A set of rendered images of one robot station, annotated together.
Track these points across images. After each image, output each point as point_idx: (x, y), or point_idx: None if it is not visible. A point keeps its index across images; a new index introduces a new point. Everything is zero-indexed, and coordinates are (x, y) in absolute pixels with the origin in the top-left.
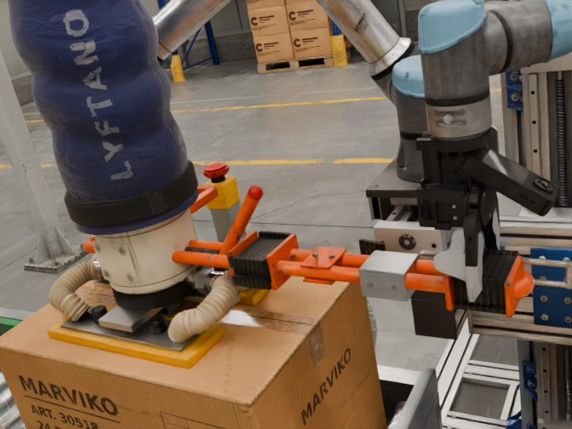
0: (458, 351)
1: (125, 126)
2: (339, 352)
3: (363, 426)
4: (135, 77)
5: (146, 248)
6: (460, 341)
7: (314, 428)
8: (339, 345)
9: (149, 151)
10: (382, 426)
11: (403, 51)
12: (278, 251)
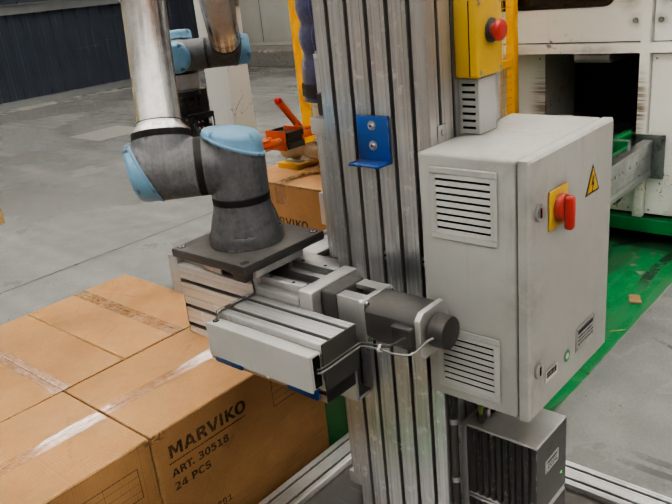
0: (579, 477)
1: (301, 48)
2: (297, 216)
3: None
4: (305, 27)
5: (313, 113)
6: (602, 483)
7: None
8: (298, 212)
9: (305, 64)
10: None
11: None
12: (270, 132)
